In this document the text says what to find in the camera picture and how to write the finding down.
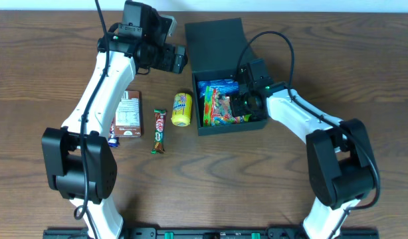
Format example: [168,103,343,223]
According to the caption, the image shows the blue cookie package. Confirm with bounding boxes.
[197,79,239,98]

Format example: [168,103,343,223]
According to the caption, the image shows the gummy worms candy bag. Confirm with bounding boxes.
[203,86,251,127]

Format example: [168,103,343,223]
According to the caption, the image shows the dark green gift box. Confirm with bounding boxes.
[185,18,268,136]

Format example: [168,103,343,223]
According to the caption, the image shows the yellow mentos candy tube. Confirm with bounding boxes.
[171,93,192,127]

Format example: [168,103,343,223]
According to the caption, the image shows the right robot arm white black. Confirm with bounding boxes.
[231,83,381,238]

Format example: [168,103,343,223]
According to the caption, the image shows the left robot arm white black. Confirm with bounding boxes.
[41,33,187,238]

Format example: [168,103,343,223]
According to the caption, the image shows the kitkat chocolate bar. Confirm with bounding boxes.
[152,109,166,154]

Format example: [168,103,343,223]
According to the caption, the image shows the brown chocolate milk carton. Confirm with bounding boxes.
[110,90,142,137]

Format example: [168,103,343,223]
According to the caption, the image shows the small blue wrapped candy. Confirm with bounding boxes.
[108,121,120,148]

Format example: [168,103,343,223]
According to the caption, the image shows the black mounting rail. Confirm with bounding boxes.
[43,227,380,239]

